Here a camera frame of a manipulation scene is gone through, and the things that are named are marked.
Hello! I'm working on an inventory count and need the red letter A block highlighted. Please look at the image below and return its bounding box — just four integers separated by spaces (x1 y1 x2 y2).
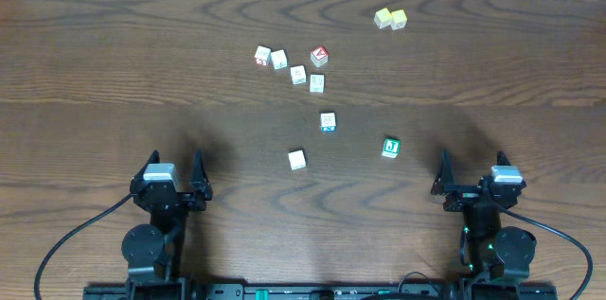
311 45 330 67

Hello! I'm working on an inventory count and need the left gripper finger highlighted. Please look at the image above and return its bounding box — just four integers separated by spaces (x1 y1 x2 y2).
134 150 160 181
189 149 210 192

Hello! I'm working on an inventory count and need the white block beside red-sided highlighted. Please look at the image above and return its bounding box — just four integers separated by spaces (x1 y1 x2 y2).
270 49 288 70

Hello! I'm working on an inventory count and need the white block red side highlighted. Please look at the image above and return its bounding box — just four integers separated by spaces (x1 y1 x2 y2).
254 45 272 66

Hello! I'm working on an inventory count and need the yellow wooden block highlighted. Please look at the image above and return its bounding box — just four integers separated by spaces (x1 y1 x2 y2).
374 8 392 28
390 9 408 30

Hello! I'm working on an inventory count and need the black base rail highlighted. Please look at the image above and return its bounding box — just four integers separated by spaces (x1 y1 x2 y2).
82 283 558 300

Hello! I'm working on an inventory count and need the plain white wooden block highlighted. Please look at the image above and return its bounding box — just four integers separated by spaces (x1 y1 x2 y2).
288 150 307 170

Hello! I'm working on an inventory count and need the white block circle drawing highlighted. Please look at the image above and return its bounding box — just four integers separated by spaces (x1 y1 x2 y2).
309 74 325 93

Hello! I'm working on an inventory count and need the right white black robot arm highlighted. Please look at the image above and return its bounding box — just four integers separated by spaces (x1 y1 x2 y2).
431 150 537 299

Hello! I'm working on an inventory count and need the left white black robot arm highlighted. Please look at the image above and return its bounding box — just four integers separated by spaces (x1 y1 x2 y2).
121 150 213 300

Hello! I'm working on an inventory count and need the white block with drawing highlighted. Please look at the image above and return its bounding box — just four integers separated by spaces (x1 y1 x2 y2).
290 65 307 85

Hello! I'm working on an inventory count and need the right yellow wooden block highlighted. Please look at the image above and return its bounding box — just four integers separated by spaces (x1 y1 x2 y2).
390 9 408 30

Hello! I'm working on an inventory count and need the left yellow wooden block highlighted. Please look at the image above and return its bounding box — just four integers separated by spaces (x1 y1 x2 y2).
374 8 392 28

